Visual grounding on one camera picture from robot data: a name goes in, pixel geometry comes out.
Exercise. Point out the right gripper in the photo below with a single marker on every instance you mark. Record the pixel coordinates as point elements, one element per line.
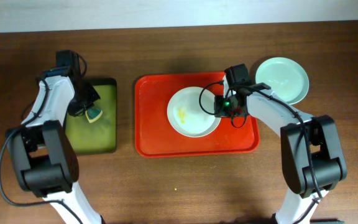
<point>219,111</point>

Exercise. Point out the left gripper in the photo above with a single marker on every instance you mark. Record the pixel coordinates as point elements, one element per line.
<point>86,101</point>

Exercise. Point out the green and yellow sponge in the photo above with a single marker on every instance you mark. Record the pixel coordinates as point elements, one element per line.
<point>93,114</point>

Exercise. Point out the white plate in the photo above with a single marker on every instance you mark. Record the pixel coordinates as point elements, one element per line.
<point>185,115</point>

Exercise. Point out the green plate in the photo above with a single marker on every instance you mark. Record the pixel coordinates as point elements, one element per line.
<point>287,78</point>

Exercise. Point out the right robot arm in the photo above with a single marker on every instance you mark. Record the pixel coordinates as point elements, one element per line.
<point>313,162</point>

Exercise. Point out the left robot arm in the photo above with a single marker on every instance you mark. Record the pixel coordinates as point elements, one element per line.
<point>43,159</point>

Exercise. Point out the black tray with soapy water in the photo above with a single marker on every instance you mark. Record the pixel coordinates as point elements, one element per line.
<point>99,136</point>

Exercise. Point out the red plastic tray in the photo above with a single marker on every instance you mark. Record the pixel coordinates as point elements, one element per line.
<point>154,135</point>

